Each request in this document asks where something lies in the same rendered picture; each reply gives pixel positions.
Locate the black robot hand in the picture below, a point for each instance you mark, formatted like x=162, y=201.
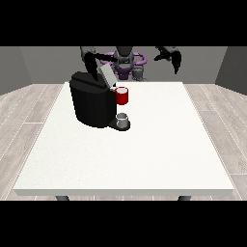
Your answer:
x=91, y=64
x=175, y=59

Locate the black coffee machine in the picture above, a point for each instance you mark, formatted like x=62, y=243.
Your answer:
x=91, y=103

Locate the dark table leg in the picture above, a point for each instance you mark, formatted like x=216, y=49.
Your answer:
x=62, y=197
x=184, y=197

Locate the grey robot trunk purple rings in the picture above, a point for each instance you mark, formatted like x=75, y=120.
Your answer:
x=123, y=66

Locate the pale grey machine lid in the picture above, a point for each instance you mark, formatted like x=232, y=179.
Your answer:
x=108, y=74

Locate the small grey coffee pod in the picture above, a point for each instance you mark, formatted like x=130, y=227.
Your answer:
x=137, y=74

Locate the small grey cup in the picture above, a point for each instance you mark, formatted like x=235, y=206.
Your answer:
x=122, y=121

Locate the red pod holder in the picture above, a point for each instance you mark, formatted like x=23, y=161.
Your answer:
x=122, y=97

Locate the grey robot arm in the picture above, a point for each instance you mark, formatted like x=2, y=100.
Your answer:
x=87, y=50
x=169, y=49

